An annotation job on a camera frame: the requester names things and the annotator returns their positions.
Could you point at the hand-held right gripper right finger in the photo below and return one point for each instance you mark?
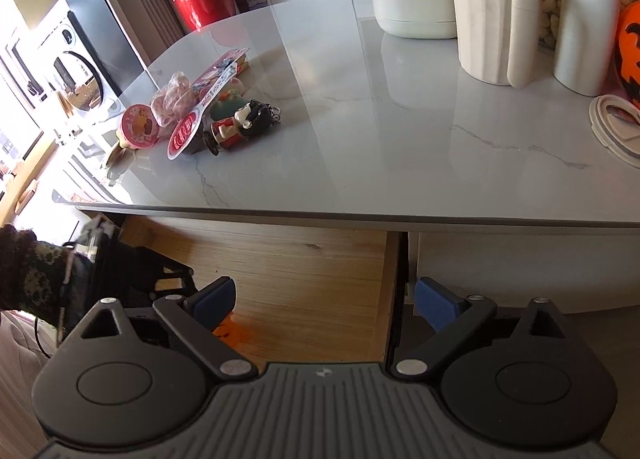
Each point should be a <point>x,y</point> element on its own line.
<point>440,306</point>

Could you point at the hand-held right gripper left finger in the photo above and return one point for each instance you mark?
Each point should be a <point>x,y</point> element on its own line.
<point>215,301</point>

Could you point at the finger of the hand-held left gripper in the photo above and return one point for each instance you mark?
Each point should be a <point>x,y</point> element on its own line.
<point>165,271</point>

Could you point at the plain orange pumpkin toy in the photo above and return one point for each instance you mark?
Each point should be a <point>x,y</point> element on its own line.
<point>241,334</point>

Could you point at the wooden drawer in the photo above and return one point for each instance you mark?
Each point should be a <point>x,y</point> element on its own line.
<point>310,279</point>

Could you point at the pink packet with red label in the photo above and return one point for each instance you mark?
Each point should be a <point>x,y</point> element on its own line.
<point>185,131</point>

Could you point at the yellow cake toy pink base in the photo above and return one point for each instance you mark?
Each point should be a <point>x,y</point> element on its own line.
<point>140,126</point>

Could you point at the green toy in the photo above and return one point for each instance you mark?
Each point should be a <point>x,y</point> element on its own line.
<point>223,109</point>

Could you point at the pink checked cloth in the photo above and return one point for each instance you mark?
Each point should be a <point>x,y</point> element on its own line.
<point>172,89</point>

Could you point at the pink printed box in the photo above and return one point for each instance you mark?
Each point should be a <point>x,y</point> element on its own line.
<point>220,64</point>

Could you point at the orange jack-o'-lantern toy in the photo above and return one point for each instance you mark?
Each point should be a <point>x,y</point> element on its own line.
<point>629,54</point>

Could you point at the person's white clothing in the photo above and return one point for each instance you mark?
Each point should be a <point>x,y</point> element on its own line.
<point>20,389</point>

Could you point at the white washing machine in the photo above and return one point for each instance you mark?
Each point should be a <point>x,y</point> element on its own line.
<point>75,69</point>

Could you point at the white round lid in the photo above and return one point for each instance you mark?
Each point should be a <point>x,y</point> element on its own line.
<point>617,124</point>

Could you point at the black refrigerator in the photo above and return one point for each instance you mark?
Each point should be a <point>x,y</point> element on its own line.
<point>107,4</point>

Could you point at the tall white cylinder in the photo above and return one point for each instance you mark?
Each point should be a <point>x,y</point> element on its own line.
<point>585,14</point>

